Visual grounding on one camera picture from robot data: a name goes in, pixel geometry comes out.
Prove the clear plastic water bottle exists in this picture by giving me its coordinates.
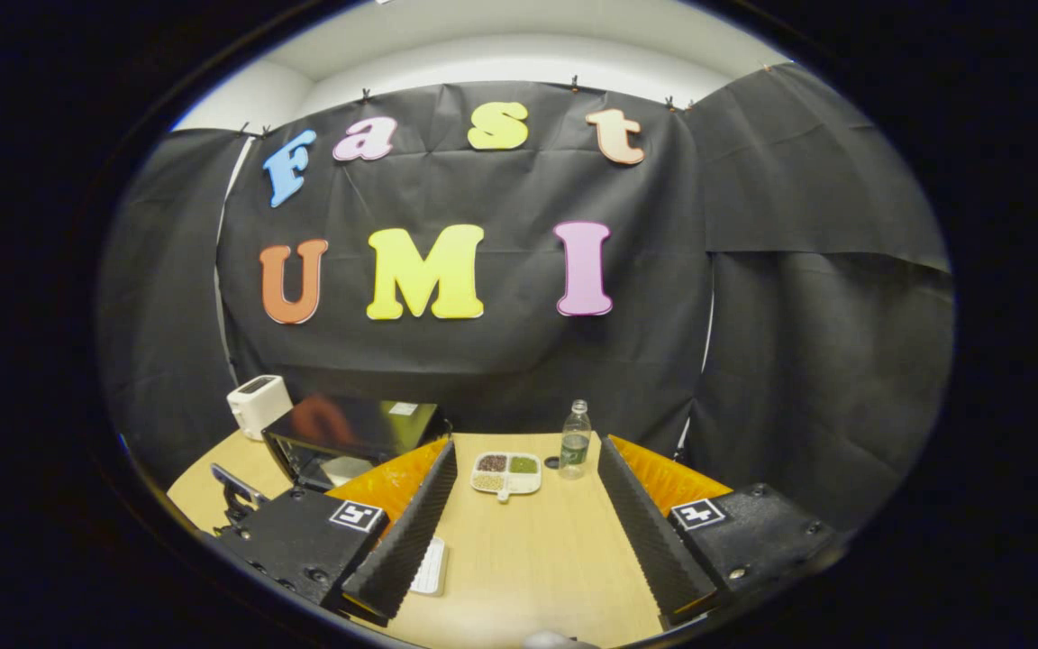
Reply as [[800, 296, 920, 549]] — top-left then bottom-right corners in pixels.
[[559, 399, 593, 480]]

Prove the white toaster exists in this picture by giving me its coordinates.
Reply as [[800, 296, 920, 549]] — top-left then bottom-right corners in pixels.
[[225, 374, 294, 442]]

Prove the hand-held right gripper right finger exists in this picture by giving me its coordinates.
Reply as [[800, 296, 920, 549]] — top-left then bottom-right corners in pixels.
[[597, 435, 845, 630]]

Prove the white ribbed rectangular tray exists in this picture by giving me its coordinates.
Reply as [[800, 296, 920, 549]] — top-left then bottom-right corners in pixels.
[[408, 536, 449, 598]]

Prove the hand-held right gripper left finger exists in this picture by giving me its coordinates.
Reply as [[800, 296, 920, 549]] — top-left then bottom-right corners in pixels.
[[213, 439, 460, 628]]

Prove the white sectioned dish of beans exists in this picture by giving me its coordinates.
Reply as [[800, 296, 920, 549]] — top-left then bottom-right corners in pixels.
[[469, 451, 543, 504]]

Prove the black electric oven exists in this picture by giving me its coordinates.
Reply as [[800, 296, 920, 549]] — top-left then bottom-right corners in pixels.
[[261, 394, 453, 493]]

